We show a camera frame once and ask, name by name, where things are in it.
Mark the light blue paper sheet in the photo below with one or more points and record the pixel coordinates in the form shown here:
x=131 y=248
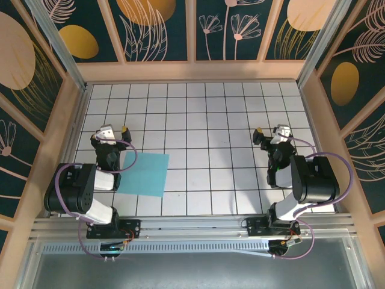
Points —
x=144 y=174

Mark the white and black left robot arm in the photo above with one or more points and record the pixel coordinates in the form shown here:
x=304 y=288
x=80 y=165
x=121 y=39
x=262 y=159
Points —
x=75 y=186

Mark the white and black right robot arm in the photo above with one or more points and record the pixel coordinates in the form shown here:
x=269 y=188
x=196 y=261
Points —
x=316 y=183

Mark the grey metal plate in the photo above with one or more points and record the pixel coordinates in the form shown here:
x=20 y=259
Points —
x=192 y=271

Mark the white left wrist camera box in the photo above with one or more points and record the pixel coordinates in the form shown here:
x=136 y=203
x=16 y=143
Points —
x=106 y=135

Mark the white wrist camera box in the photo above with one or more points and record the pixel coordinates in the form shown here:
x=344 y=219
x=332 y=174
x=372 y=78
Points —
x=106 y=135
x=281 y=134

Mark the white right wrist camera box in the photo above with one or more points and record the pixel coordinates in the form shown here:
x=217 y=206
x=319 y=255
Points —
x=281 y=134

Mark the aluminium side rail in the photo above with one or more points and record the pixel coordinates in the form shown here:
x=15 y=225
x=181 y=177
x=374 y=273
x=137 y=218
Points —
x=69 y=150
x=313 y=120

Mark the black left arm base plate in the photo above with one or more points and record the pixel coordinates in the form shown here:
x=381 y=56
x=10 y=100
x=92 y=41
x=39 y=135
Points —
x=132 y=225

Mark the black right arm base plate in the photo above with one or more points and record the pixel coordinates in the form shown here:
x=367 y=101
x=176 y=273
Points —
x=255 y=227

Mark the aluminium corner post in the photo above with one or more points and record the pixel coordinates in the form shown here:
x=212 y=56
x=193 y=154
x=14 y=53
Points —
x=318 y=51
x=61 y=51

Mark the aluminium mounting rail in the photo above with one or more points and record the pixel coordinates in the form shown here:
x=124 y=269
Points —
x=192 y=228

